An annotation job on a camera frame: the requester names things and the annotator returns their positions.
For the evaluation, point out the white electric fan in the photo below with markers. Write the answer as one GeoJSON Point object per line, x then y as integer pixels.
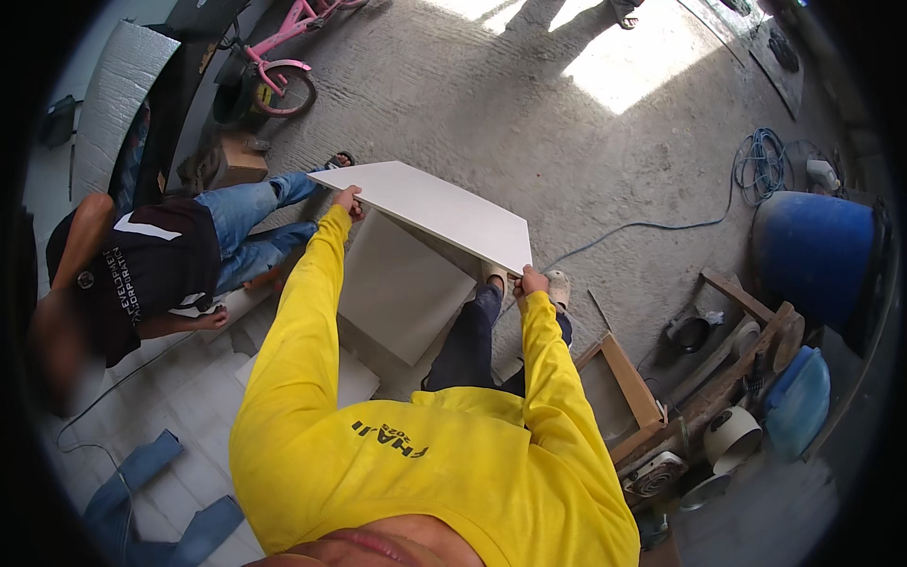
{"type": "Point", "coordinates": [652, 476]}

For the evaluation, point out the person's left hand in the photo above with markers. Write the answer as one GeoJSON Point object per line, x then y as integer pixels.
{"type": "Point", "coordinates": [347, 198]}

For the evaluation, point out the person's left fingers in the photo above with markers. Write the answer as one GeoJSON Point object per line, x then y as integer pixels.
{"type": "Point", "coordinates": [356, 205]}

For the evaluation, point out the person's body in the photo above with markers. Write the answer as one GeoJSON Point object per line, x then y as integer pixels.
{"type": "Point", "coordinates": [425, 453]}

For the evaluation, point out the large white floor tile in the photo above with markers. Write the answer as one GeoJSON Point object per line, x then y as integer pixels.
{"type": "Point", "coordinates": [432, 210]}

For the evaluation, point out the person's right fingers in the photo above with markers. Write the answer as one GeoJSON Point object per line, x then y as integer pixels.
{"type": "Point", "coordinates": [519, 289]}

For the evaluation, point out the white plastic bucket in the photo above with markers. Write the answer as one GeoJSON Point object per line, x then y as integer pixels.
{"type": "Point", "coordinates": [730, 438]}

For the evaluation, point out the blue plastic barrel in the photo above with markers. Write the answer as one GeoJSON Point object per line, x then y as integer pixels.
{"type": "Point", "coordinates": [815, 255]}

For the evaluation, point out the light blue plastic container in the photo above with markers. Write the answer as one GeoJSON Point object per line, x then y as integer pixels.
{"type": "Point", "coordinates": [797, 404]}

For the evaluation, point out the person's legs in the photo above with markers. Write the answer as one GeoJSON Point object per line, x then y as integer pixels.
{"type": "Point", "coordinates": [482, 329]}

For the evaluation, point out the blue denim cloth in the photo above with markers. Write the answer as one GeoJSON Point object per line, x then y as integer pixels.
{"type": "Point", "coordinates": [152, 510]}

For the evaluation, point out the brown cardboard box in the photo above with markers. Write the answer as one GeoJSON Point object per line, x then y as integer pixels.
{"type": "Point", "coordinates": [237, 161]}

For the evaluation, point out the silver insulation sheet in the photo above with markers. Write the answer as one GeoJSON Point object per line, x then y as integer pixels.
{"type": "Point", "coordinates": [117, 99]}

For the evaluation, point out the white plastic jug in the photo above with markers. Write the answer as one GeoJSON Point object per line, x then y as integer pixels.
{"type": "Point", "coordinates": [822, 174]}

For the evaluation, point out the person's right hand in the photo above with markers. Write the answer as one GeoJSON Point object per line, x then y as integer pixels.
{"type": "Point", "coordinates": [530, 280]}

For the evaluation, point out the black round pan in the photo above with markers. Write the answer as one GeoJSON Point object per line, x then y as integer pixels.
{"type": "Point", "coordinates": [689, 332]}

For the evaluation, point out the wooden frame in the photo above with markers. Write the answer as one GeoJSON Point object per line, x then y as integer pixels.
{"type": "Point", "coordinates": [623, 393]}

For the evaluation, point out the wooden plank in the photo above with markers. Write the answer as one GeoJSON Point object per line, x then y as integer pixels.
{"type": "Point", "coordinates": [737, 294]}

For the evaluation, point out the pink bicycle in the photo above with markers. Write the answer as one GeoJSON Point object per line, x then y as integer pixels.
{"type": "Point", "coordinates": [283, 60]}

